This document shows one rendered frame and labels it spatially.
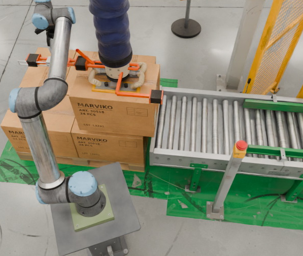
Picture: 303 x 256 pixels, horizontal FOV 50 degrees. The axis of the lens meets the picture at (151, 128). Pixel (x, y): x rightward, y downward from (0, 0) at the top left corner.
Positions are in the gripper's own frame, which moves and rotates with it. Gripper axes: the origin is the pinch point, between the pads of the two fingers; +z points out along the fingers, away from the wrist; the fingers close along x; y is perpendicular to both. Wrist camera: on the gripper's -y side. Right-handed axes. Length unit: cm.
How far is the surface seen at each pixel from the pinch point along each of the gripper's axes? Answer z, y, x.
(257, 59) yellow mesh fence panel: 34, 146, 40
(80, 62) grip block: 12.5, 16.1, -0.8
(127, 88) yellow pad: 24, 50, -10
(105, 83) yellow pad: 21.7, 34.3, -9.3
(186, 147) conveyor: 78, 97, -21
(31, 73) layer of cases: 74, -52, 42
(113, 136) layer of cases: 73, 37, -20
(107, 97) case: 26.4, 37.2, -18.0
